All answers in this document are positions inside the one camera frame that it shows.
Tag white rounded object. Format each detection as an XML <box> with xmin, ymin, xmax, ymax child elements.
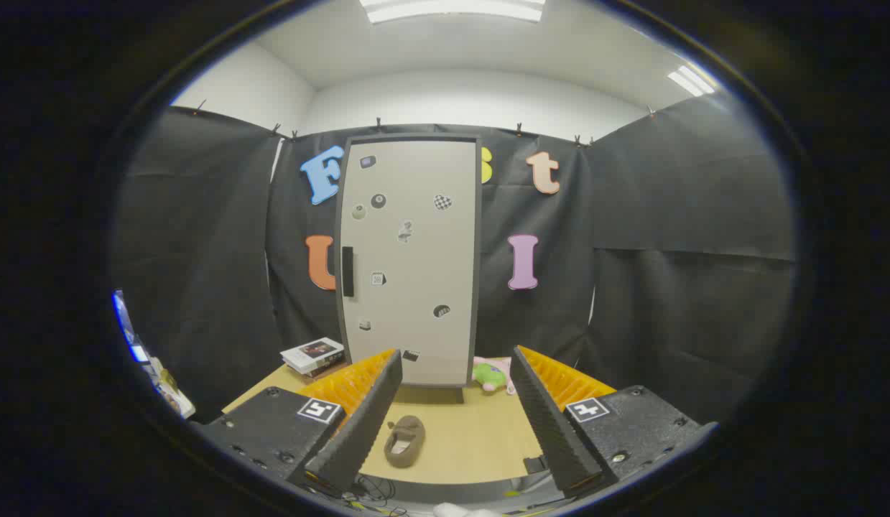
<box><xmin>434</xmin><ymin>503</ymin><xmax>503</xmax><ymax>517</ymax></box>

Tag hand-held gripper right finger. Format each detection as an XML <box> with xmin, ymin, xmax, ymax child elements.
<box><xmin>509</xmin><ymin>345</ymin><xmax>720</xmax><ymax>498</ymax></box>

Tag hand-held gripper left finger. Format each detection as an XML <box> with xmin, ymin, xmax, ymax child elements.
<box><xmin>199</xmin><ymin>349</ymin><xmax>404</xmax><ymax>496</ymax></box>

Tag tangle of black cables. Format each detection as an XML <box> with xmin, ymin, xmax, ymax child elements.
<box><xmin>301</xmin><ymin>474</ymin><xmax>409</xmax><ymax>517</ymax></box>

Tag long ceiling light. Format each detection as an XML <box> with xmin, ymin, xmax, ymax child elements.
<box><xmin>358</xmin><ymin>0</ymin><xmax>546</xmax><ymax>24</ymax></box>

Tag black backdrop cloth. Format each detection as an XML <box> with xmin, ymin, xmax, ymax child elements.
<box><xmin>111</xmin><ymin>97</ymin><xmax>797</xmax><ymax>424</ymax></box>

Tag pink and green plush toy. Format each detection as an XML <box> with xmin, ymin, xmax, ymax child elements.
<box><xmin>472</xmin><ymin>357</ymin><xmax>516</xmax><ymax>396</ymax></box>

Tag brown fuzzy shoe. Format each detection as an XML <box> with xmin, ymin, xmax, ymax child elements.
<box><xmin>384</xmin><ymin>415</ymin><xmax>426</xmax><ymax>469</ymax></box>

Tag blue lit screen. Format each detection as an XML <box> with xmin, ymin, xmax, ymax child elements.
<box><xmin>113</xmin><ymin>289</ymin><xmax>152</xmax><ymax>363</ymax></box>

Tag small ceiling light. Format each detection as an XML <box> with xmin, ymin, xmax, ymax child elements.
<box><xmin>667</xmin><ymin>65</ymin><xmax>717</xmax><ymax>98</ymax></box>

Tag pale cluttered items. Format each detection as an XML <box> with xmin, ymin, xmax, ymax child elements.
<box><xmin>152</xmin><ymin>359</ymin><xmax>196</xmax><ymax>419</ymax></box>

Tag grey shoe cabinet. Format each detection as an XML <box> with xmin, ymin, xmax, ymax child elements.
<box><xmin>335</xmin><ymin>133</ymin><xmax>483</xmax><ymax>404</ymax></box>

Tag white book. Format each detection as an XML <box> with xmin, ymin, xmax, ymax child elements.
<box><xmin>280</xmin><ymin>337</ymin><xmax>345</xmax><ymax>374</ymax></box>

